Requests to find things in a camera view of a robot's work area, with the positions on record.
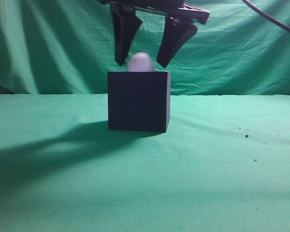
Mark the dark blue cube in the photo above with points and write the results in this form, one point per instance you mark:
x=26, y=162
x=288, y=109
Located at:
x=139, y=101

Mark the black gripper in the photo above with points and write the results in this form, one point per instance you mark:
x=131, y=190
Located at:
x=178, y=27

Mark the white dimpled ball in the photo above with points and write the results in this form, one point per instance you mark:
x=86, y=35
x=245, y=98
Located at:
x=141, y=62

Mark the green cloth backdrop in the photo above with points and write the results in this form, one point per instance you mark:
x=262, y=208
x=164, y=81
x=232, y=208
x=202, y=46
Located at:
x=222, y=166

